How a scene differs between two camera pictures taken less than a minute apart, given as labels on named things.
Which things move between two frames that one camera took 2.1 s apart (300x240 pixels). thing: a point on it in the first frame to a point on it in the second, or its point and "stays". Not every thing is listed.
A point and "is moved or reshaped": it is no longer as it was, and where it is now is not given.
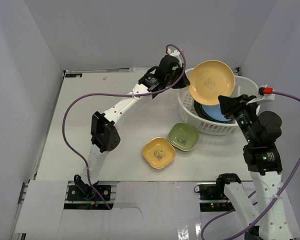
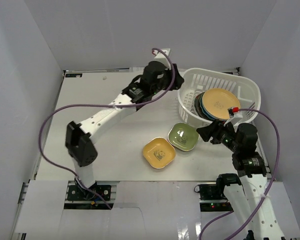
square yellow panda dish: x=159 y=152 stays
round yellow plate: x=209 y=79 is moved or reshaped
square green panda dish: x=183 y=136 stays
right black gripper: x=230 y=105 to x=206 y=132
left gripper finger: x=184 y=81 to x=179 y=81
